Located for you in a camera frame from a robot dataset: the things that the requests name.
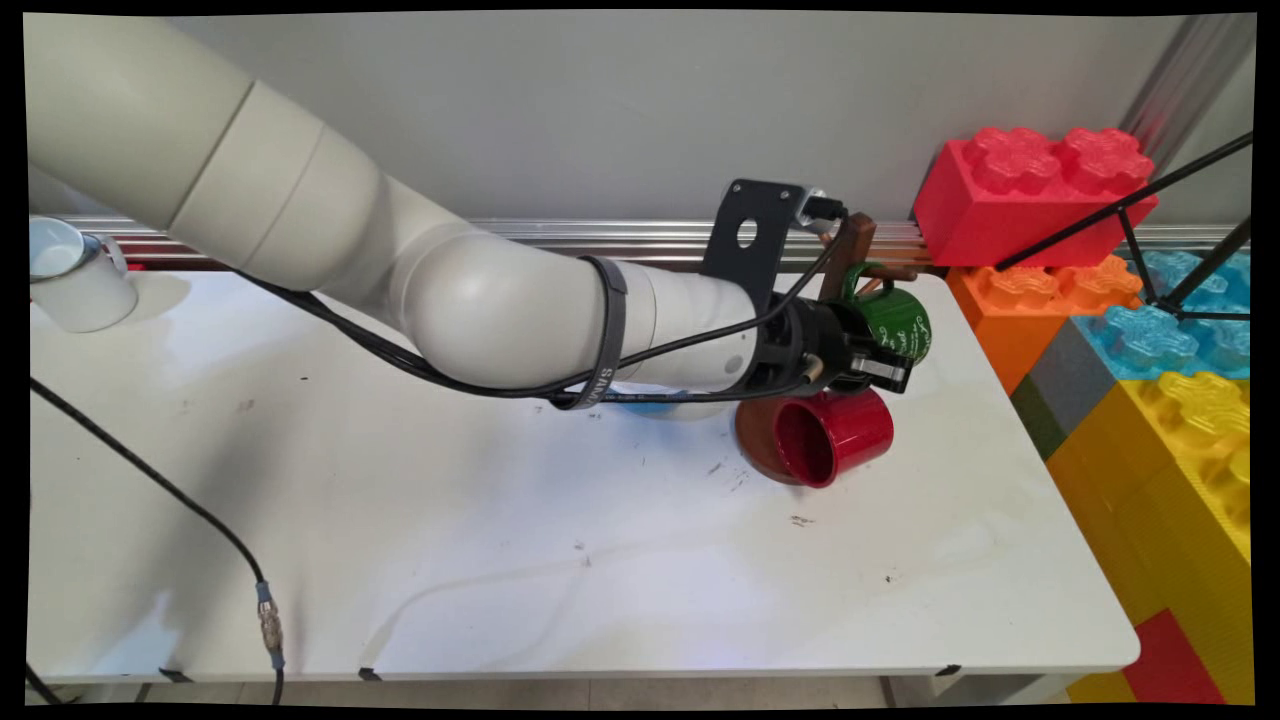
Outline horizontal aluminium rail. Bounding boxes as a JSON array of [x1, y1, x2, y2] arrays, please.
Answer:
[[30, 212, 1251, 274]]

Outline brown wooden mug tree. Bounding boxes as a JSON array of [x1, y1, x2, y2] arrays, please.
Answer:
[[734, 208, 922, 489]]

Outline big red toy block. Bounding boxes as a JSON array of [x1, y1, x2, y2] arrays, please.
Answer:
[[912, 126, 1161, 270]]

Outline grey velcro strap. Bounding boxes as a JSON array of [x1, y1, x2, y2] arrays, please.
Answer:
[[549, 254, 630, 412]]

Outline blue and white bowl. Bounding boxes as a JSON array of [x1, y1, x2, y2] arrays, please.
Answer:
[[598, 384, 743, 422]]

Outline big orange toy block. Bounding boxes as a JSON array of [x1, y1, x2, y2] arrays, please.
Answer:
[[946, 256, 1145, 397]]

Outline big light blue toy block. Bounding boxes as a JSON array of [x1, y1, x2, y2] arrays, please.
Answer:
[[1072, 250, 1252, 384]]

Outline white mug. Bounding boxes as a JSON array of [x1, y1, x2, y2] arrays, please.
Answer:
[[29, 214, 140, 335]]

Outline big grey toy block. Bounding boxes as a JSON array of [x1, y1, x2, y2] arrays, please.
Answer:
[[1026, 317, 1123, 442]]

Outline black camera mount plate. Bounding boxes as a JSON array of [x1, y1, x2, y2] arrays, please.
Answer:
[[699, 179, 810, 313]]

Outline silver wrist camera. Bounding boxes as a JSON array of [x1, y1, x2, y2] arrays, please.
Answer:
[[799, 187, 850, 237]]

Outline black camera cable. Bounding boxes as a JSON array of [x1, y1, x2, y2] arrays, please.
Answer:
[[234, 208, 852, 401]]

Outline black cable with brass plug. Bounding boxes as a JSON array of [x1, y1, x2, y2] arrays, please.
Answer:
[[300, 352, 828, 412]]

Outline black tripod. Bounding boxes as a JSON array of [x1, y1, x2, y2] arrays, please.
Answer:
[[994, 132, 1254, 325]]

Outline big yellow toy block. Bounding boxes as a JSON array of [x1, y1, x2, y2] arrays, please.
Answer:
[[1044, 371, 1253, 706]]

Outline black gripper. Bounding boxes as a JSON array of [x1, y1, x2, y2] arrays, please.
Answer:
[[750, 296, 914, 396]]

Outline low red toy block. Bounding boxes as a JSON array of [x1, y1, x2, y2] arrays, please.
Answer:
[[1121, 609, 1227, 706]]

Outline slanted aluminium post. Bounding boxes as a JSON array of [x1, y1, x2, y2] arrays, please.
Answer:
[[1118, 14, 1253, 173]]

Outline green enamel mug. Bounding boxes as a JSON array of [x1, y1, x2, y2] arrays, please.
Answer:
[[837, 264, 934, 367]]

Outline big dark green toy block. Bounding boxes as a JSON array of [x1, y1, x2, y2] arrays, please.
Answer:
[[1009, 375, 1070, 462]]

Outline red mug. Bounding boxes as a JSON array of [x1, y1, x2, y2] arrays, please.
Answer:
[[774, 385, 897, 490]]

